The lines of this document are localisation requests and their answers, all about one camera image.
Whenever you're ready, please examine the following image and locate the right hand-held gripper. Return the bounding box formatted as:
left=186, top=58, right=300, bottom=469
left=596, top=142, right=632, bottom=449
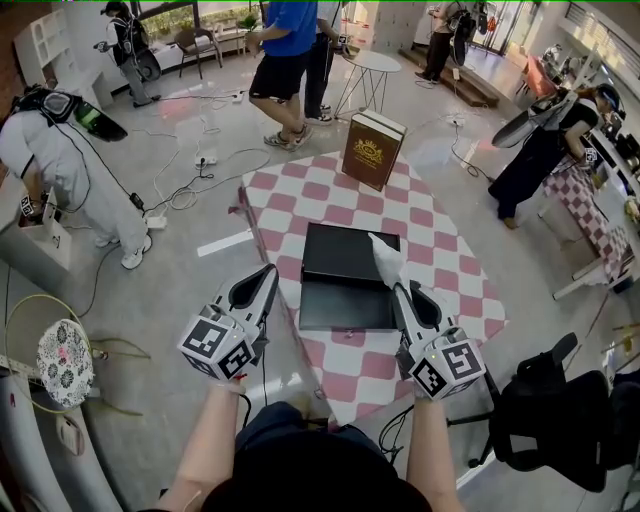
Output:
left=391, top=280, right=488, bottom=401

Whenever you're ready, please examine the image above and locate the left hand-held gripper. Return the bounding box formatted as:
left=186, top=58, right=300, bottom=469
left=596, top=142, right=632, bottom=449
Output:
left=177, top=263, right=280, bottom=382

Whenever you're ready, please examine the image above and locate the white item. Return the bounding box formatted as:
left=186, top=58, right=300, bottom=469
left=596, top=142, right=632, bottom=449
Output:
left=367, top=231, right=407, bottom=292

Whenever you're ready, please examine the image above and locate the black box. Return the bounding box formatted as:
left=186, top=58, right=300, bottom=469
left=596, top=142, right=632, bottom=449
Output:
left=298, top=222, right=403, bottom=333

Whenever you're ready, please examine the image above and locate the person's left forearm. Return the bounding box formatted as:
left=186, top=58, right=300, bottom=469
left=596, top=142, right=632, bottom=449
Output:
left=158, top=380, right=247, bottom=512

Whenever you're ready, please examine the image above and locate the person's right forearm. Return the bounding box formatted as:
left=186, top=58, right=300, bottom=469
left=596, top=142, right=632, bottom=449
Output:
left=403, top=393, right=460, bottom=512

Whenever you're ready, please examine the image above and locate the pink white checkered tablecloth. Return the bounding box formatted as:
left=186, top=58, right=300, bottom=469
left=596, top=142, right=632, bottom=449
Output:
left=238, top=152, right=510, bottom=427

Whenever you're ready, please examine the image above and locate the brown book-shaped case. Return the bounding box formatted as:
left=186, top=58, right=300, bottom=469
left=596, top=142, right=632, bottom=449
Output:
left=341, top=110, right=409, bottom=193

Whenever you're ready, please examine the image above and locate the black office chair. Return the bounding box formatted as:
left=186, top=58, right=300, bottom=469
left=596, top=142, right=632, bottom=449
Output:
left=446, top=331, right=640, bottom=495

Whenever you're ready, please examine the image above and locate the person's black clothing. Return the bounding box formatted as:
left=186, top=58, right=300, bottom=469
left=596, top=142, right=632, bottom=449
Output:
left=199, top=401, right=444, bottom=512

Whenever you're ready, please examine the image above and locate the checkered cloth side table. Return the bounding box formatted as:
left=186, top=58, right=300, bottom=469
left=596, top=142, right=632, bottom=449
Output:
left=541, top=158, right=635, bottom=302

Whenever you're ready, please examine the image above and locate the round floral cushion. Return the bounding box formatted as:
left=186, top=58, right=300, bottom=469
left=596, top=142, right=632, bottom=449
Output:
left=36, top=318, right=97, bottom=409

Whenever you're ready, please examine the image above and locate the white open carton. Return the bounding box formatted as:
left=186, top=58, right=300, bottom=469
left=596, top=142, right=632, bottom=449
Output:
left=0, top=188, right=74, bottom=273

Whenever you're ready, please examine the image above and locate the wooden step platform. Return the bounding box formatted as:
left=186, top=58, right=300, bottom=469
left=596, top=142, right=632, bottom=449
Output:
left=398, top=46, right=502, bottom=108

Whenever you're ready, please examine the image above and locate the round white side table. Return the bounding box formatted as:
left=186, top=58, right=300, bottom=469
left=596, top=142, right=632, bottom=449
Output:
left=333, top=49, right=403, bottom=122

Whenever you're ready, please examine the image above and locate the brown wicker chair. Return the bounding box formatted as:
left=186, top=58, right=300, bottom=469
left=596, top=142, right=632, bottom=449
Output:
left=172, top=27, right=224, bottom=81

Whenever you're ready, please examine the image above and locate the pink chair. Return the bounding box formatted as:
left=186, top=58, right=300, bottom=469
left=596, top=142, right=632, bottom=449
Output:
left=516, top=53, right=557, bottom=100

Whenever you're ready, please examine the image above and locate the white shelf unit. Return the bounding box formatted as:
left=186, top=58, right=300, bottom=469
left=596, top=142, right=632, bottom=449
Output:
left=13, top=8, right=117, bottom=109

